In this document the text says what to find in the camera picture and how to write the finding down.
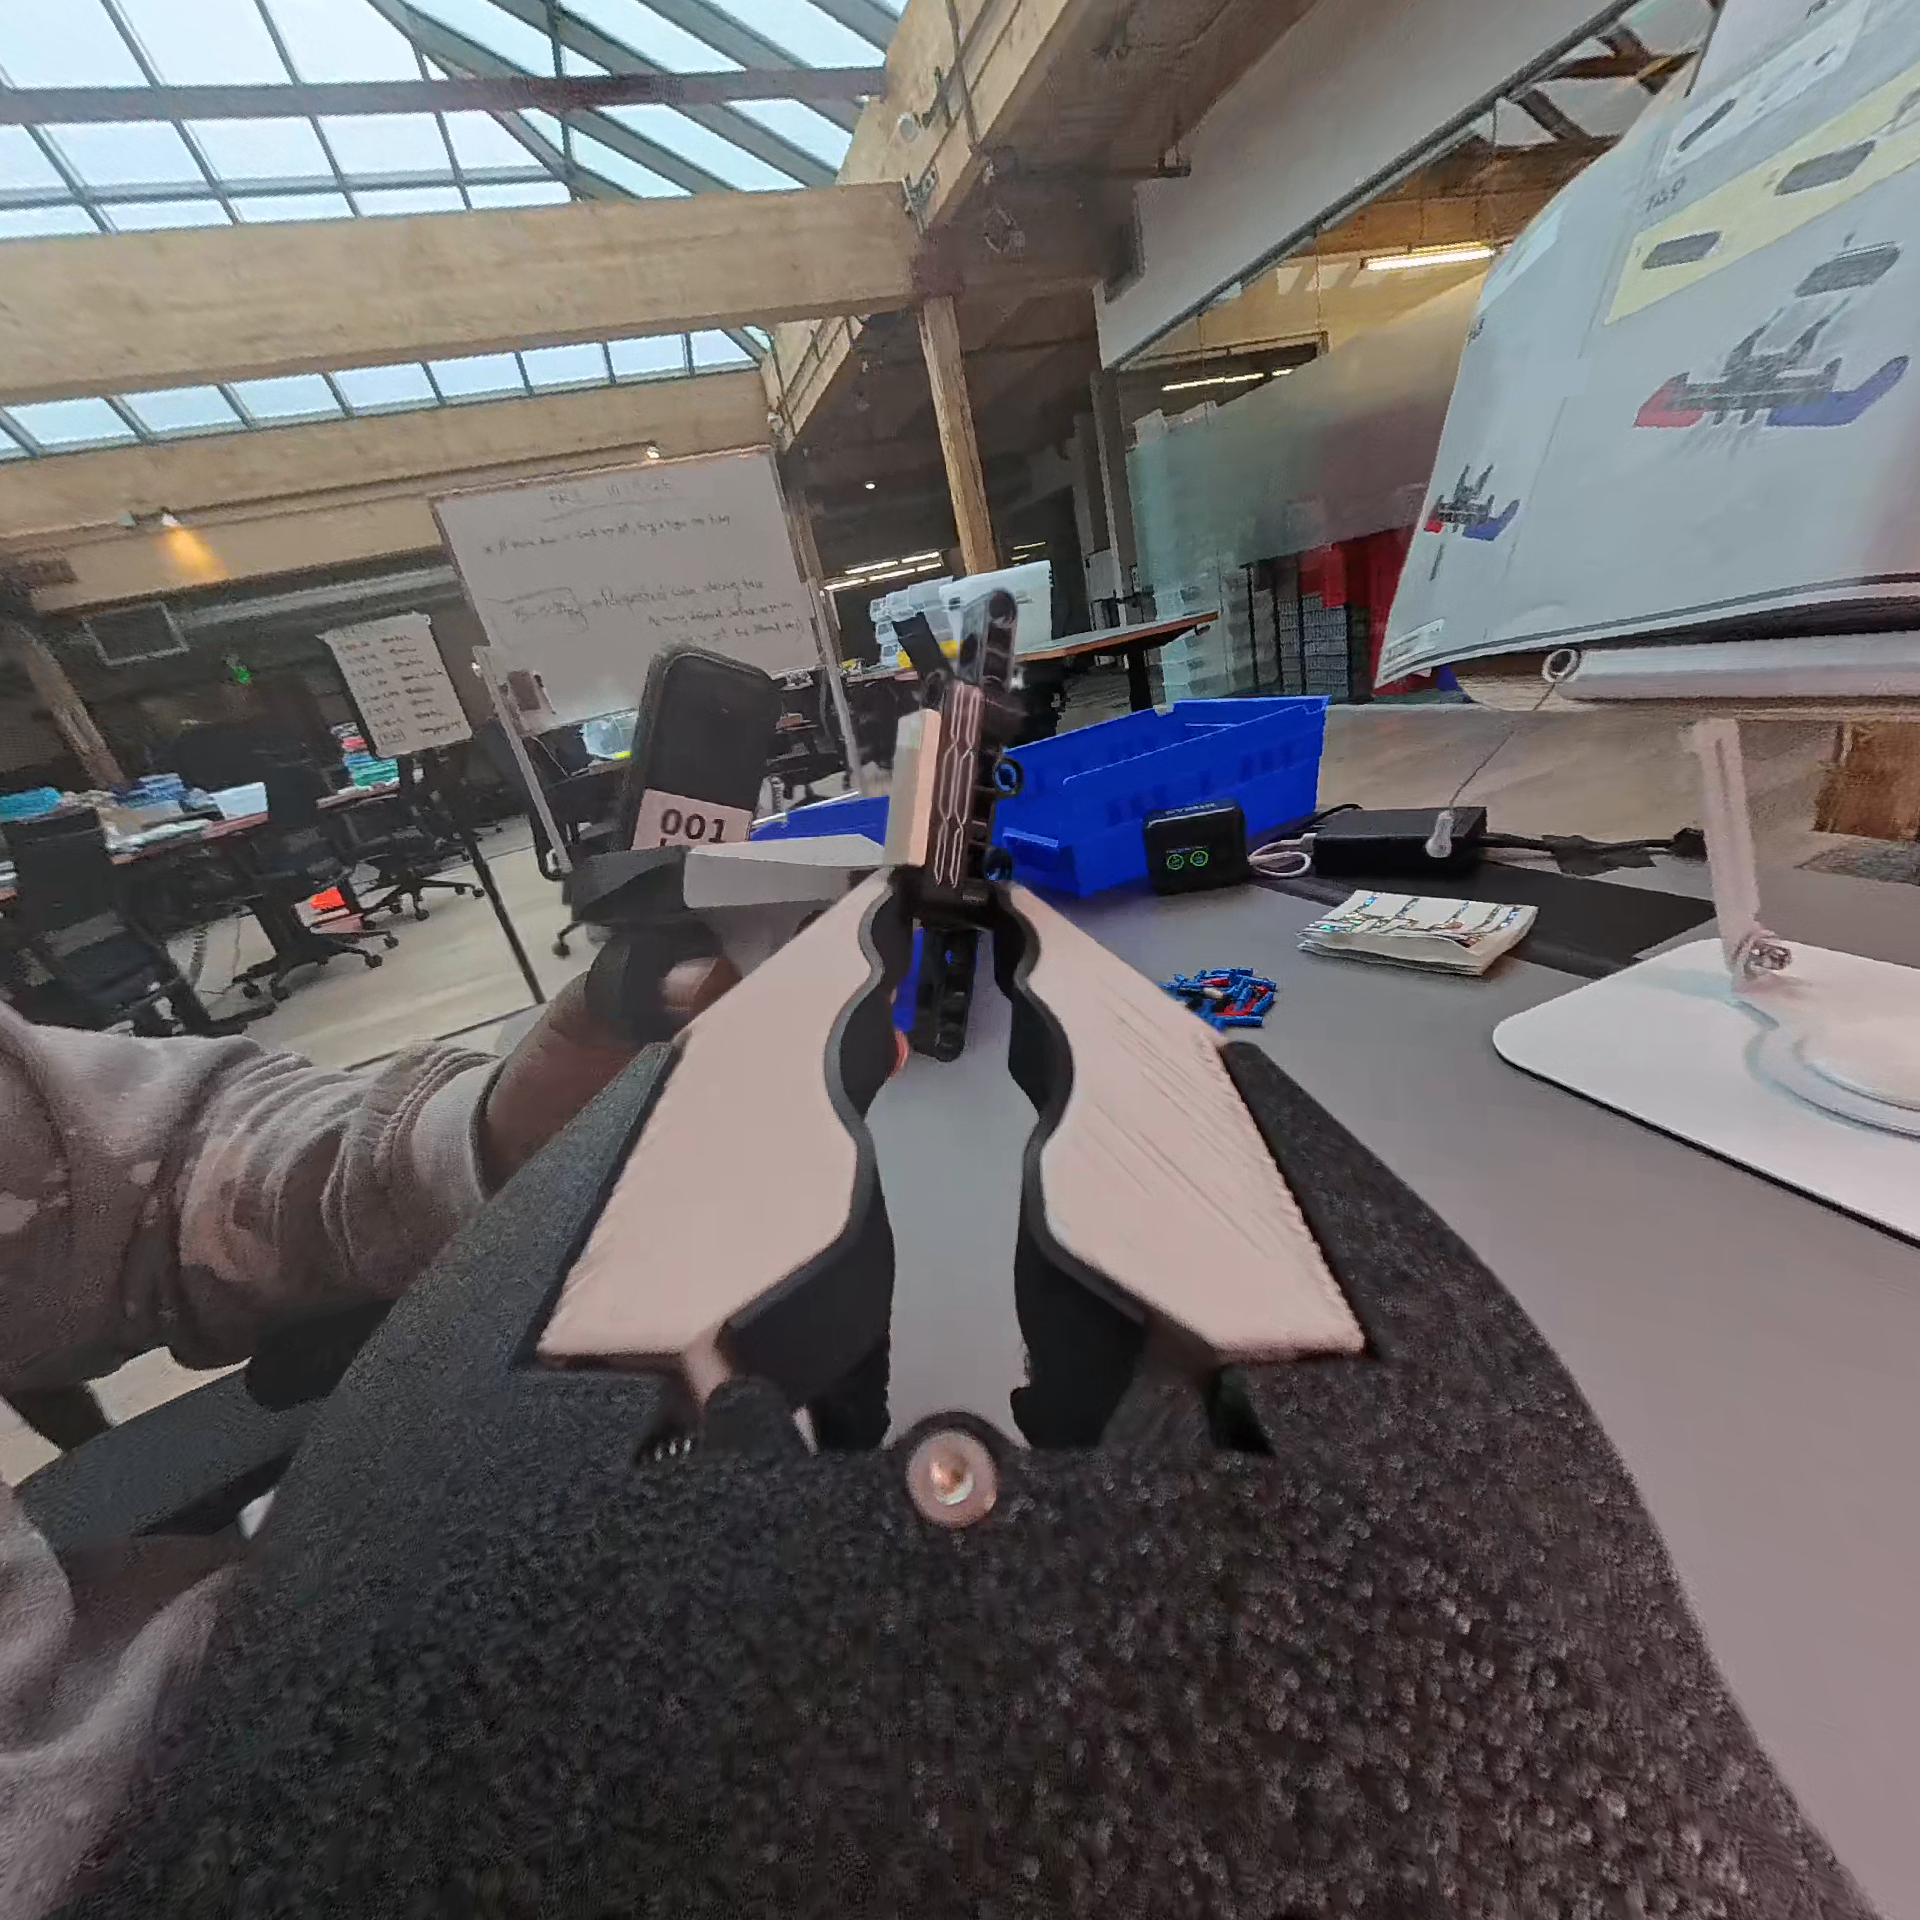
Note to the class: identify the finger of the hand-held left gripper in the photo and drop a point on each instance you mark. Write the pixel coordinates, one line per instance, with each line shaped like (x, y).
(780, 879)

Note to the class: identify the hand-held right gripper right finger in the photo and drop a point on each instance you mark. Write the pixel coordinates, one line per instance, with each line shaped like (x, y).
(1200, 1200)

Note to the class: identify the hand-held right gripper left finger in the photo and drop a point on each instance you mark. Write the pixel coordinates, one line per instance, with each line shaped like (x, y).
(704, 1200)

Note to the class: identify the toy brick beam assembly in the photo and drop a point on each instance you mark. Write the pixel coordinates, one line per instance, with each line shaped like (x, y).
(960, 781)

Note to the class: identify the grey desk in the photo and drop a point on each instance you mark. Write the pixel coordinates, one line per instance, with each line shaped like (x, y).
(1500, 1276)

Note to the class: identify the person's left hand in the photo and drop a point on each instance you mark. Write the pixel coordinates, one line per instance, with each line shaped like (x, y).
(556, 1096)

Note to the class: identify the large whiteboard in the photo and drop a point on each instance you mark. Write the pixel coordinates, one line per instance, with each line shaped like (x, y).
(630, 585)

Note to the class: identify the pile of toy brick pins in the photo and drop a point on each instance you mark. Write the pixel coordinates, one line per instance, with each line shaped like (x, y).
(1223, 992)

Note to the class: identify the small paper flipchart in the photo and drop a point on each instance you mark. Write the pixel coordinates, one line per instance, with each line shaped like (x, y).
(399, 681)

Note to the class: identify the white storage box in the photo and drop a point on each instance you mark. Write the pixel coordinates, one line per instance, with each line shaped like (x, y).
(1005, 600)

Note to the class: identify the instruction booklet stack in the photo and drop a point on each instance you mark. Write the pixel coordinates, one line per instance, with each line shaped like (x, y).
(1426, 932)

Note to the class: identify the black device with green lights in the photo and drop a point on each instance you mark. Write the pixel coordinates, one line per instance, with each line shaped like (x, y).
(1197, 826)

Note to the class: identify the orange traffic cone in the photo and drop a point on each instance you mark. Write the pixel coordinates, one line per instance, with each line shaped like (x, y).
(330, 910)

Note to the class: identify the black power adapter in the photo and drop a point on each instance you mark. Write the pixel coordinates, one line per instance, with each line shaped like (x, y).
(1395, 840)

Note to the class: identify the black office chair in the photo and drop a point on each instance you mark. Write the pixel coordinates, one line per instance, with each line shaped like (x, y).
(301, 840)

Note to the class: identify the long wooden table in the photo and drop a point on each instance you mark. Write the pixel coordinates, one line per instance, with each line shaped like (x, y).
(1125, 629)

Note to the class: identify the white book stand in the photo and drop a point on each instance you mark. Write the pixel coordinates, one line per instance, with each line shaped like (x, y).
(1636, 1050)

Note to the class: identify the rack of storage bins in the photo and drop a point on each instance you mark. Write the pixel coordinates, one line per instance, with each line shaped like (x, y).
(1336, 600)

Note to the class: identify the black chair armrest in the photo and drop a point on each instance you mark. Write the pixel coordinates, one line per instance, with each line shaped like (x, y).
(149, 1470)

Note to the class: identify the person's grey hoodie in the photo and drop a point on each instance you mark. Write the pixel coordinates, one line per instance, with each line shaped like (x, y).
(77, 1724)

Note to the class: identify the wooden post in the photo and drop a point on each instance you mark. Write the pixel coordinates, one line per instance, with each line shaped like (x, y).
(960, 452)

